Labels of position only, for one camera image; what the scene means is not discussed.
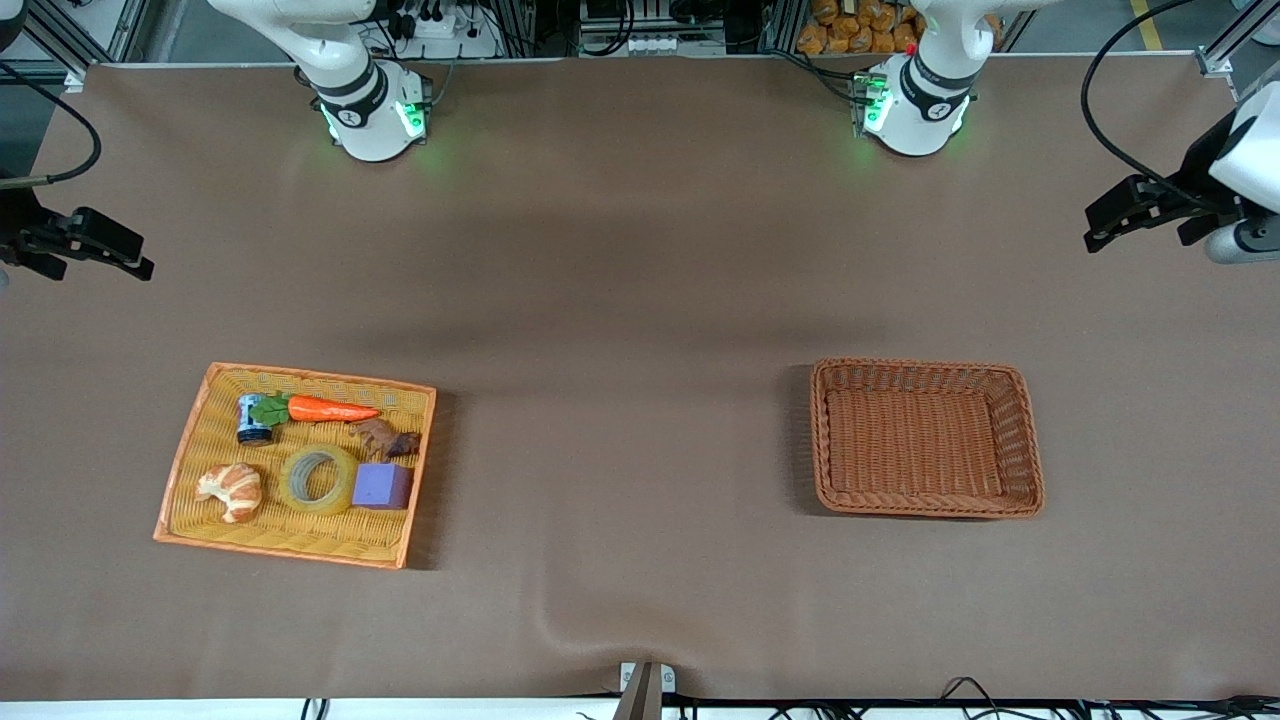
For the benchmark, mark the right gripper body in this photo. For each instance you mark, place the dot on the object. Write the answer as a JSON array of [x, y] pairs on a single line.
[[18, 228]]

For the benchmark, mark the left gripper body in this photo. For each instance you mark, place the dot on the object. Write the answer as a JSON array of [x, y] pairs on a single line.
[[1192, 176]]

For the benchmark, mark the yellowish clear tape roll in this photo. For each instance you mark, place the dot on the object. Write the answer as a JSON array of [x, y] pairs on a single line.
[[343, 484]]

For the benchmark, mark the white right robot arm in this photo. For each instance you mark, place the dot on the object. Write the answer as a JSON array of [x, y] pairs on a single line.
[[365, 120]]

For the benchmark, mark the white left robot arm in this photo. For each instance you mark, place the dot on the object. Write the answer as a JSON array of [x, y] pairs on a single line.
[[915, 110]]

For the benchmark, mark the orange woven tray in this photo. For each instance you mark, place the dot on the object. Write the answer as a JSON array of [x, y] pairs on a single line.
[[205, 450]]

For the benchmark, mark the small blue can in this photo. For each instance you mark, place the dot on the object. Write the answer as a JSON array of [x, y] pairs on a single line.
[[253, 420]]

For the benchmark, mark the toy croissant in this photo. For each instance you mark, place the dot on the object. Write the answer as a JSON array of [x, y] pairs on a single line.
[[232, 491]]

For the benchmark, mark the orange toy carrot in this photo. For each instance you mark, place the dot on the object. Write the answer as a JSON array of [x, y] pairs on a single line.
[[330, 409]]

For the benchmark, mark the brown wicker basket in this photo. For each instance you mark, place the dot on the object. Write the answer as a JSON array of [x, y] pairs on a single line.
[[925, 440]]

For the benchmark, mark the pile of orange bread rolls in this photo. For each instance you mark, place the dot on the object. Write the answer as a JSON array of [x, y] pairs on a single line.
[[850, 30]]

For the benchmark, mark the brown toy figure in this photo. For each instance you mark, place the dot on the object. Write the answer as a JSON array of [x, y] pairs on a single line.
[[380, 438]]

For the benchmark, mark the purple foam block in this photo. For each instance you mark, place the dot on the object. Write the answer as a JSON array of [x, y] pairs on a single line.
[[381, 487]]

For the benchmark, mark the white power strip with plugs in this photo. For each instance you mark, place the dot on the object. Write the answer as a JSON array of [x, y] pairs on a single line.
[[450, 25]]

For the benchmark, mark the small white power strip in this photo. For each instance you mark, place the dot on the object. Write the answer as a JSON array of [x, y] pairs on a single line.
[[655, 45]]

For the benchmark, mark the aluminium frame profile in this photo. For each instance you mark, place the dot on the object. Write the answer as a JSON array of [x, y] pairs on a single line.
[[1225, 45], [85, 35]]

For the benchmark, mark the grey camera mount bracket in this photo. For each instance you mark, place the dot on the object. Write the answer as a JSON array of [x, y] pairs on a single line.
[[645, 690]]

